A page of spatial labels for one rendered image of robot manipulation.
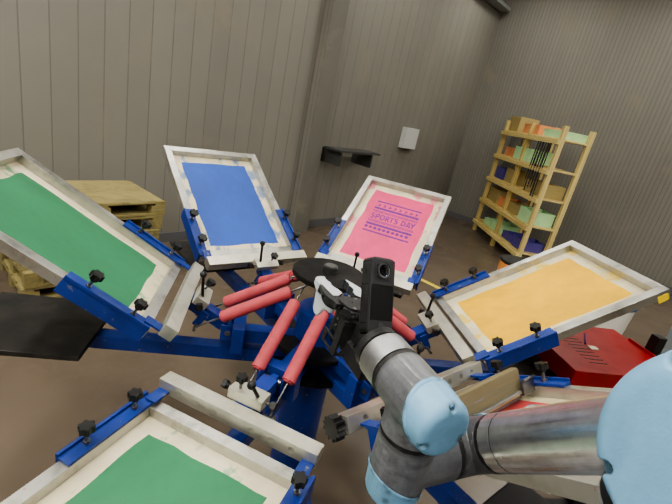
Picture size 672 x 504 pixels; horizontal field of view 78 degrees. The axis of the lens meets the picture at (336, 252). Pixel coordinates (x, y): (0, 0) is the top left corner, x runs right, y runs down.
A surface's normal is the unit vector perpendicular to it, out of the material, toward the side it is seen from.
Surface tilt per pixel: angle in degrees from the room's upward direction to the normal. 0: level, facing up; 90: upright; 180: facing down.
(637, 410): 82
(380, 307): 60
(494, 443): 87
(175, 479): 0
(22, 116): 90
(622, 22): 90
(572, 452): 104
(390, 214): 32
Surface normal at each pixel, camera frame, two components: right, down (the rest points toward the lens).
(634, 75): -0.67, 0.12
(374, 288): 0.50, -0.13
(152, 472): 0.20, -0.92
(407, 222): -0.03, -0.65
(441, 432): 0.39, 0.38
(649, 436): -0.87, -0.16
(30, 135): 0.72, 0.36
